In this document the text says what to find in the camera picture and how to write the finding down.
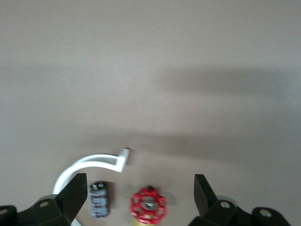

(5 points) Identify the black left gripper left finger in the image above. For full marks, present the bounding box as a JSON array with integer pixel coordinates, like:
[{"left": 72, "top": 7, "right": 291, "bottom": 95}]
[{"left": 0, "top": 173, "right": 88, "bottom": 226}]

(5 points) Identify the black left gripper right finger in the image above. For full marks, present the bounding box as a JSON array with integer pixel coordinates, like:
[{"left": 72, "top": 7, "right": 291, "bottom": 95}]
[{"left": 188, "top": 174, "right": 290, "bottom": 226}]

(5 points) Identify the small black terminal block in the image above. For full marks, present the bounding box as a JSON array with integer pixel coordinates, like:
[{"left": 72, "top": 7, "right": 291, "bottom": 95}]
[{"left": 90, "top": 180, "right": 111, "bottom": 219}]

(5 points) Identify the white curved pipe clamp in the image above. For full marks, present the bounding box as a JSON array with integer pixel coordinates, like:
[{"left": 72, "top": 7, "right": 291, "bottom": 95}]
[{"left": 53, "top": 147, "right": 131, "bottom": 226}]

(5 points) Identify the brown table mat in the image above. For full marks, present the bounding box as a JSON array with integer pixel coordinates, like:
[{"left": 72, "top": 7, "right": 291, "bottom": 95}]
[{"left": 0, "top": 0, "right": 301, "bottom": 226}]

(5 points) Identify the brass valve red handle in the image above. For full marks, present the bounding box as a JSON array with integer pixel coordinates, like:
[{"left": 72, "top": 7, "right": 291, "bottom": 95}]
[{"left": 130, "top": 185, "right": 168, "bottom": 226}]

